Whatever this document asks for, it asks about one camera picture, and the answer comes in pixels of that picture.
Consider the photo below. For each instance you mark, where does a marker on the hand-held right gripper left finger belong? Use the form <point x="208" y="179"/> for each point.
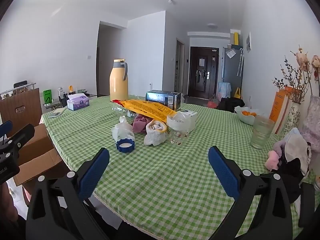
<point x="96" y="171"/>

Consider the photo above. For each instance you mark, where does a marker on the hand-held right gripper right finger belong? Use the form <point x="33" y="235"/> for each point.
<point x="222" y="172"/>

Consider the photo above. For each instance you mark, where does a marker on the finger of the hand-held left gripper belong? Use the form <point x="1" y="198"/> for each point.
<point x="20" y="136"/>
<point x="5" y="128"/>

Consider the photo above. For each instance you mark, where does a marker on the cardboard box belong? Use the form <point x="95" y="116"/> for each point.
<point x="37" y="155"/>

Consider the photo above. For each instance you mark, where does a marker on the clear plastic container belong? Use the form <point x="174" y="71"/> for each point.
<point x="183" y="122"/>

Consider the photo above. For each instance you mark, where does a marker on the yellow snack bag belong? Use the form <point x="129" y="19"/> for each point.
<point x="147" y="108"/>

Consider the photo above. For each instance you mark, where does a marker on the dark blue carton box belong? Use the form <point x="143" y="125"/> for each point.
<point x="160" y="98"/>

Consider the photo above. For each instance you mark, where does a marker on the brown cabinet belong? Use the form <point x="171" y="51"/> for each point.
<point x="25" y="105"/>

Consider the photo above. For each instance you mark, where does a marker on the row of small figurines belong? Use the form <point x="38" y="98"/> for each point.
<point x="17" y="90"/>

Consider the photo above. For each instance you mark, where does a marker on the grey smartphone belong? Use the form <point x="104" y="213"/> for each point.
<point x="55" y="115"/>

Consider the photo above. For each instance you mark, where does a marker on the black box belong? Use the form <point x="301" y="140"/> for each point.
<point x="20" y="84"/>

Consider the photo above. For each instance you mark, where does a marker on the folding side table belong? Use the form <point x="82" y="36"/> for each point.
<point x="56" y="105"/>

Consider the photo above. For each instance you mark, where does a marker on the yellow notepad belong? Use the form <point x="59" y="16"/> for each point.
<point x="60" y="110"/>

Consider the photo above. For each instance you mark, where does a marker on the green paper bag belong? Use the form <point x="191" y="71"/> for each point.
<point x="47" y="96"/>

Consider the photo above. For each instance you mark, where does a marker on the translucent plastic bag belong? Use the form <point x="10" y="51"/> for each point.
<point x="122" y="130"/>

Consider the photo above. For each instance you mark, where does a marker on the pink plush toy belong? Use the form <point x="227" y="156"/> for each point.
<point x="272" y="160"/>

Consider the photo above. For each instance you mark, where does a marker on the glass cup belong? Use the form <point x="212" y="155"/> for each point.
<point x="261" y="135"/>

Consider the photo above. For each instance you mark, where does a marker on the white bowl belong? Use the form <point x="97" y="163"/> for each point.
<point x="246" y="120"/>

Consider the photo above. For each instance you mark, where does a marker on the orange fruit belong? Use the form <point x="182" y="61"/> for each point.
<point x="253" y="114"/>
<point x="245" y="113"/>

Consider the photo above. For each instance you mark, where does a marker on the pink cloth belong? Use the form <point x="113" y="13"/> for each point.
<point x="140" y="125"/>

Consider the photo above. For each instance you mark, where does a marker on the white knitted sock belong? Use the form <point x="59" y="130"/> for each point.
<point x="153" y="137"/>

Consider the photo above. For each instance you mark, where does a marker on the purple tissue box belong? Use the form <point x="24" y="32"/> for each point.
<point x="78" y="103"/>

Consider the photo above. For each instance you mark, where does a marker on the black cloth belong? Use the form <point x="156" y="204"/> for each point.
<point x="291" y="177"/>

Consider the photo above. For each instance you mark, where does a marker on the red plastic stool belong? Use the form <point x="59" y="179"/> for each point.
<point x="213" y="104"/>

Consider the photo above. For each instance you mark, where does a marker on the black bag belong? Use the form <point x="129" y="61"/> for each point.
<point x="232" y="103"/>

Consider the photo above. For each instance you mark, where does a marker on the white cloth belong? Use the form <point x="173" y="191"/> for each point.
<point x="296" y="145"/>

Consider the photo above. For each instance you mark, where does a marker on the blue patterned bag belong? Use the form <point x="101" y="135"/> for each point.
<point x="223" y="90"/>

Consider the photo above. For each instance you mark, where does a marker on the orange book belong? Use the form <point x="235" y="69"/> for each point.
<point x="277" y="107"/>

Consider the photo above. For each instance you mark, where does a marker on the floral vase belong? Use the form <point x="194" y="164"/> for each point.
<point x="291" y="120"/>

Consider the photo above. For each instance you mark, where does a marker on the yellow thermos jug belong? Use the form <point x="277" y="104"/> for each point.
<point x="118" y="85"/>

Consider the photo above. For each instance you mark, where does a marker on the dark entrance door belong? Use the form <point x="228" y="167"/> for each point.
<point x="210" y="80"/>

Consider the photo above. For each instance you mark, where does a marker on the grey fridge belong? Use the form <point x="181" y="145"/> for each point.
<point x="231" y="75"/>

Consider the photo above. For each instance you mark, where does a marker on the pink wrapped vase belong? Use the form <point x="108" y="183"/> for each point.
<point x="312" y="120"/>

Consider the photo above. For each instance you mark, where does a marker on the white umbrella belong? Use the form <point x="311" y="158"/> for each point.
<point x="240" y="62"/>

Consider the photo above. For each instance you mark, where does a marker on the interior wooden door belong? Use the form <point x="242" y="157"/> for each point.
<point x="180" y="67"/>

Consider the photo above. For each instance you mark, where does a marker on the yellow box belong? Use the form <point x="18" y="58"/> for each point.
<point x="235" y="38"/>

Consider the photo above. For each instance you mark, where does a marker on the dried flower branches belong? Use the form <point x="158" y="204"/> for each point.
<point x="301" y="58"/>

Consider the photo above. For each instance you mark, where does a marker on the ceiling lamp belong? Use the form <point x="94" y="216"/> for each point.
<point x="212" y="25"/>

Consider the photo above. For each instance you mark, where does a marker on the metal rail rack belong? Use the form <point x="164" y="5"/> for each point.
<point x="30" y="83"/>

